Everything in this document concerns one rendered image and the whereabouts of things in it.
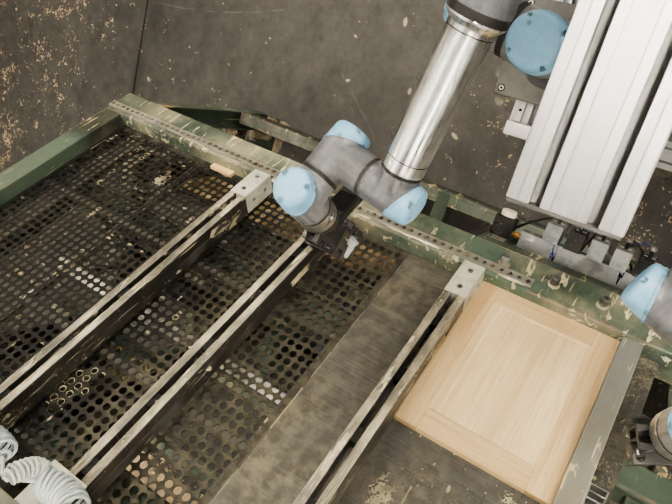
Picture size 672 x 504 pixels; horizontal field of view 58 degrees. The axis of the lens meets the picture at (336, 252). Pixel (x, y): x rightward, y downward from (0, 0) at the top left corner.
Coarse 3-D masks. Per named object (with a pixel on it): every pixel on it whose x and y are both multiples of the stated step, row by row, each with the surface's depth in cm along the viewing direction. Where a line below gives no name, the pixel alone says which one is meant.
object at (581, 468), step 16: (624, 352) 146; (640, 352) 146; (624, 368) 143; (608, 384) 140; (624, 384) 140; (608, 400) 138; (592, 416) 135; (608, 416) 135; (592, 432) 132; (608, 432) 132; (576, 448) 130; (592, 448) 130; (576, 464) 128; (592, 464) 127; (576, 480) 125; (560, 496) 123; (576, 496) 123
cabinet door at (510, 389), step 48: (480, 288) 164; (480, 336) 154; (528, 336) 153; (576, 336) 152; (432, 384) 144; (480, 384) 144; (528, 384) 144; (576, 384) 143; (432, 432) 136; (480, 432) 136; (528, 432) 135; (576, 432) 135; (528, 480) 128
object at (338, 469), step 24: (456, 288) 157; (432, 312) 152; (456, 312) 153; (432, 336) 147; (408, 360) 146; (384, 384) 138; (408, 384) 139; (360, 408) 134; (384, 408) 134; (360, 432) 131; (336, 456) 127; (360, 456) 128; (312, 480) 123; (336, 480) 123
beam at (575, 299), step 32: (128, 96) 229; (160, 128) 214; (192, 128) 214; (224, 160) 202; (256, 160) 200; (288, 160) 200; (416, 224) 177; (448, 256) 168; (512, 256) 168; (512, 288) 162; (544, 288) 159; (576, 288) 159; (576, 320) 155; (608, 320) 152
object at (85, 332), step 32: (256, 192) 189; (192, 224) 177; (224, 224) 181; (160, 256) 168; (192, 256) 174; (128, 288) 161; (160, 288) 167; (96, 320) 153; (128, 320) 161; (64, 352) 147; (32, 384) 141; (0, 416) 137
